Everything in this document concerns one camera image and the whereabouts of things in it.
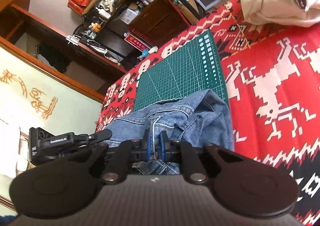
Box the blue denim shorts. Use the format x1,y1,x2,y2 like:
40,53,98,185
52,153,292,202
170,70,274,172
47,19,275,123
107,90,234,175

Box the green cutting mat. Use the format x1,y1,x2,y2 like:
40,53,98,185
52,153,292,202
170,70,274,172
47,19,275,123
133,30,229,111

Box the blue ceramic pet bowl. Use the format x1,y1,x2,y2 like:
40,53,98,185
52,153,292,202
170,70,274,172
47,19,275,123
138,49,149,60

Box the red sign board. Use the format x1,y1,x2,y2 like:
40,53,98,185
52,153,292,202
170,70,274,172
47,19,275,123
124,33,150,52

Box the red patterned tablecloth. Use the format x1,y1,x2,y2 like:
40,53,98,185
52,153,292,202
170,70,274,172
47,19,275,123
96,0,319,225

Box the dark wooden drawer cabinet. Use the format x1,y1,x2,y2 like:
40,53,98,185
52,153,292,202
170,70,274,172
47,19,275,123
129,0,190,46

